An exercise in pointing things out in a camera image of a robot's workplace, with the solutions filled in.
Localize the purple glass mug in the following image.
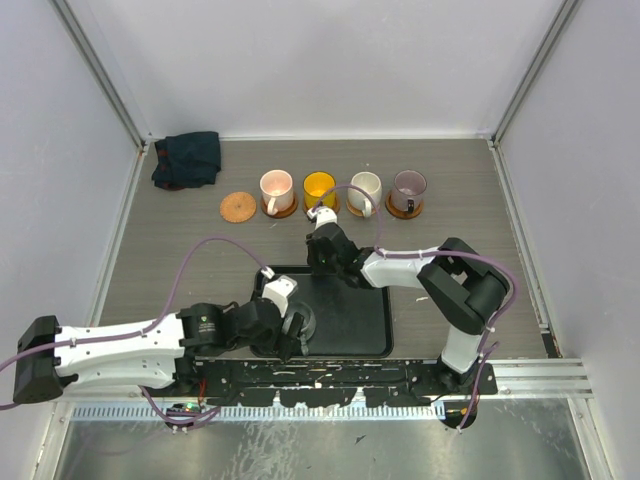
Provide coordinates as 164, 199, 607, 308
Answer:
391, 170, 427, 214

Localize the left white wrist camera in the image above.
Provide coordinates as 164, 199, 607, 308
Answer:
260, 267, 298, 318

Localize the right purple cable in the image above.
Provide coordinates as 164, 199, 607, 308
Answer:
305, 184, 521, 431

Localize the light cork coaster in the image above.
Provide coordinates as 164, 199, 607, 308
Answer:
346, 199, 378, 218
219, 192, 257, 224

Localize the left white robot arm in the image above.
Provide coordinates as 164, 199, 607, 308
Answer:
12, 298, 316, 405

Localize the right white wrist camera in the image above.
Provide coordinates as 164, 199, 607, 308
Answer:
306, 206, 338, 230

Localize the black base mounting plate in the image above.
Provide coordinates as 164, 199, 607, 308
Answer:
147, 359, 498, 408

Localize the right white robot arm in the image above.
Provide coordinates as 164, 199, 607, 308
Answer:
306, 223, 517, 394

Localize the yellow mug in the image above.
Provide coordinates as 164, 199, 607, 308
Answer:
303, 171, 336, 210

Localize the black plastic tray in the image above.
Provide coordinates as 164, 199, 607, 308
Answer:
273, 265, 393, 358

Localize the grey glass mug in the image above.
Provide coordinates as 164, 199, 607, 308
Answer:
287, 301, 316, 356

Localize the purple cable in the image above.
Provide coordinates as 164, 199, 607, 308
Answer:
0, 237, 276, 432
305, 184, 521, 431

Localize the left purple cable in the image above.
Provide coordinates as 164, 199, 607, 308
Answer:
0, 237, 276, 432

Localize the dark blue folded cloth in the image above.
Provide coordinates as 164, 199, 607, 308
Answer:
151, 131, 222, 191

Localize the pink ceramic mug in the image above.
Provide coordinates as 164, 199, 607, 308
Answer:
260, 170, 294, 216

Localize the white ceramic mug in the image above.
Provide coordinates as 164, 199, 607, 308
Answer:
347, 171, 382, 216

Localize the dark wooden coaster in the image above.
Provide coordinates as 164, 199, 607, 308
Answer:
260, 193, 299, 219
302, 192, 341, 222
385, 192, 424, 220

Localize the white slotted cable duct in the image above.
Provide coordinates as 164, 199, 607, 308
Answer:
71, 401, 445, 422

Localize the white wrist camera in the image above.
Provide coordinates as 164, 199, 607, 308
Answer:
260, 267, 298, 318
306, 206, 338, 230

